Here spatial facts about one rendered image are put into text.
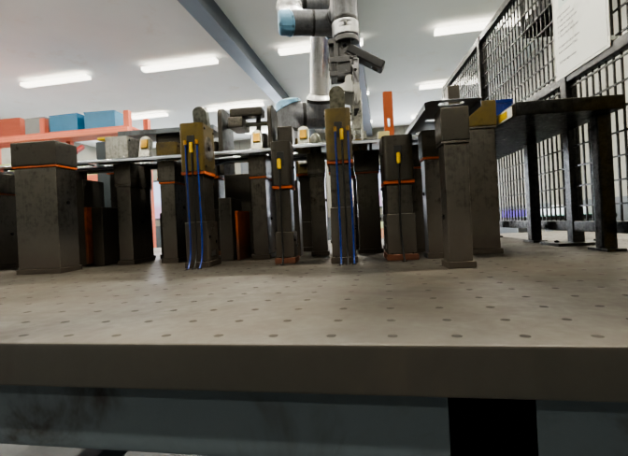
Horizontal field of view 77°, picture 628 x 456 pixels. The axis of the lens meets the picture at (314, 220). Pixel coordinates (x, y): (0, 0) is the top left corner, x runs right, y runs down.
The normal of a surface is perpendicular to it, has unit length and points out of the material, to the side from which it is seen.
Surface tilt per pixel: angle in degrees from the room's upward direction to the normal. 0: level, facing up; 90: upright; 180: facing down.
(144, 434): 90
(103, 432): 90
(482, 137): 90
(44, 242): 90
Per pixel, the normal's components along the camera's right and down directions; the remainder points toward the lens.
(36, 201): -0.09, 0.00
